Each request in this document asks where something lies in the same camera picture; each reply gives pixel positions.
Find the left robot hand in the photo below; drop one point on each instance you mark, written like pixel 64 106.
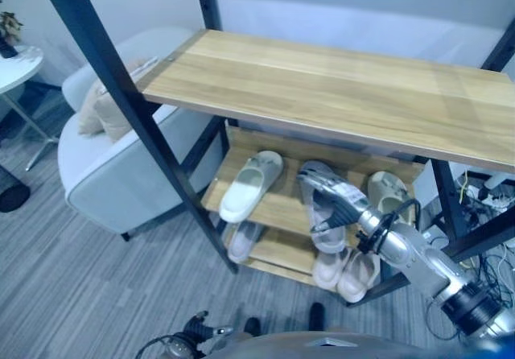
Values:
pixel 203 328

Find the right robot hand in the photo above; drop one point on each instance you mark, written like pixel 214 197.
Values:
pixel 342 204

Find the grey slipper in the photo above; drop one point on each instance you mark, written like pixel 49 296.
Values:
pixel 328 236

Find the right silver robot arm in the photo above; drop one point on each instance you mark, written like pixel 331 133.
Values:
pixel 426 258

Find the olive beige slipper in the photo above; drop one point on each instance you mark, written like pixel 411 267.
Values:
pixel 388 202

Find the left dark robot foot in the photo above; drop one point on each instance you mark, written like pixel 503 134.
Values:
pixel 252 326

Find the dark robot foot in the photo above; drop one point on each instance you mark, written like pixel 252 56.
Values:
pixel 317 314
pixel 252 326

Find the wooden shelf board with backrest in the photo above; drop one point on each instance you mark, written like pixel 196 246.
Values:
pixel 281 206

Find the cream slipper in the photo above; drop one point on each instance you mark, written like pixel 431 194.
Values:
pixel 356 278
pixel 328 272

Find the low wooden shelf board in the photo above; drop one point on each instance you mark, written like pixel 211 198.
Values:
pixel 281 254

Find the pale pink slipper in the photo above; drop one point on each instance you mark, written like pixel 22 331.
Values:
pixel 243 242

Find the white slipper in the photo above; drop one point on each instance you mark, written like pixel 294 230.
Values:
pixel 245 190

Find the right dark robot foot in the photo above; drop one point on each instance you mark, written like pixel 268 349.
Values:
pixel 317 314

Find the large wooden shelf board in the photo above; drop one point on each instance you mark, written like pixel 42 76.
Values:
pixel 322 89

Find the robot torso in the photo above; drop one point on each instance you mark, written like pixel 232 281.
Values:
pixel 322 347

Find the white power strip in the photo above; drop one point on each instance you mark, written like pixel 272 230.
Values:
pixel 495 200

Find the light grey armchair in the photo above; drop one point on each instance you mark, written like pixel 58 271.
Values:
pixel 120 182

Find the black round floor base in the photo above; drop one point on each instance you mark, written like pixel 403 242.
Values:
pixel 13 198

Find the beige cushion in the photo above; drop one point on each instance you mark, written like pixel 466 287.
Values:
pixel 105 113

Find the round white side table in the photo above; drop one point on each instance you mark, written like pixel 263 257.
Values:
pixel 16 67

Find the potted dried plant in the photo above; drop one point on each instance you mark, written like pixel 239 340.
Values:
pixel 10 31

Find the black metal shoe rack frame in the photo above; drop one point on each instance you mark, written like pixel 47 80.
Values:
pixel 120 93

